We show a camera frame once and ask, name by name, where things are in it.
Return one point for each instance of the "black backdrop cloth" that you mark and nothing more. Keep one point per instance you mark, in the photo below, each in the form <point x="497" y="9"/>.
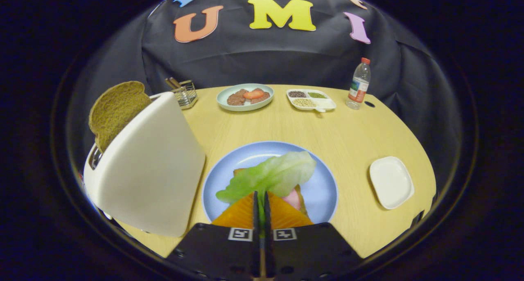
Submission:
<point x="254" y="60"/>

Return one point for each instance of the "small white square plate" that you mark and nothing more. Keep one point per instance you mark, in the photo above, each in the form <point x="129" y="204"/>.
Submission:
<point x="391" y="183"/>

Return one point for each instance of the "clear bottle red cap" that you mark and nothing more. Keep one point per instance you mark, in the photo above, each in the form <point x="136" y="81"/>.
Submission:
<point x="359" y="86"/>

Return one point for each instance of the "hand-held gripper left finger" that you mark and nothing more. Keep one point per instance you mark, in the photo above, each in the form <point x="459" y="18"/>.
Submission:
<point x="256" y="215"/>

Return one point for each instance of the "plain brown bread slice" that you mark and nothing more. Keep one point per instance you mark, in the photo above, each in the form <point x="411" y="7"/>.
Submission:
<point x="116" y="109"/>

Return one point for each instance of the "brown meat patty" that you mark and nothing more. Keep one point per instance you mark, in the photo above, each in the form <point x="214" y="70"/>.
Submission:
<point x="264" y="98"/>
<point x="235" y="99"/>

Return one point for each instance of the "white toaster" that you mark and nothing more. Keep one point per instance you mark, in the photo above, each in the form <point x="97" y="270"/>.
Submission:
<point x="151" y="170"/>

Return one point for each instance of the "red tomato slice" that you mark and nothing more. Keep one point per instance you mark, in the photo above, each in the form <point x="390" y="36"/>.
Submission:
<point x="254" y="94"/>

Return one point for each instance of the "white divided seed tray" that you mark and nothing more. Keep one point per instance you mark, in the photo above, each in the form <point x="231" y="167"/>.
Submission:
<point x="327" y="104"/>

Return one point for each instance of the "pink ham slice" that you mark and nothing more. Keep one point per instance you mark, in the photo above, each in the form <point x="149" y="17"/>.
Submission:
<point x="292" y="200"/>

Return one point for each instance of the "brown toast slice with ham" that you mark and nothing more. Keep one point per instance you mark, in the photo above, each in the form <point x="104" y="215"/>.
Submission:
<point x="303" y="201"/>

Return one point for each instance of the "blue round plate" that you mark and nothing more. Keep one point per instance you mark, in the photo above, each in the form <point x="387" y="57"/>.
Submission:
<point x="245" y="158"/>

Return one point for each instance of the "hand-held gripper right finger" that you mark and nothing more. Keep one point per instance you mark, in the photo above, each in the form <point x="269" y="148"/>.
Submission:
<point x="267" y="215"/>

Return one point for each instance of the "pale green plate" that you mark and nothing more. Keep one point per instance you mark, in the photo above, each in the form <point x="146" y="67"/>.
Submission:
<point x="245" y="108"/>

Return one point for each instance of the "wooden chopstick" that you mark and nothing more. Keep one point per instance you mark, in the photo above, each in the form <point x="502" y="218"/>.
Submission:
<point x="176" y="82"/>
<point x="169" y="84"/>

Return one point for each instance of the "green lettuce leaf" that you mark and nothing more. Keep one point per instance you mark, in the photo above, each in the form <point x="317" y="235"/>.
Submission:
<point x="278" y="172"/>

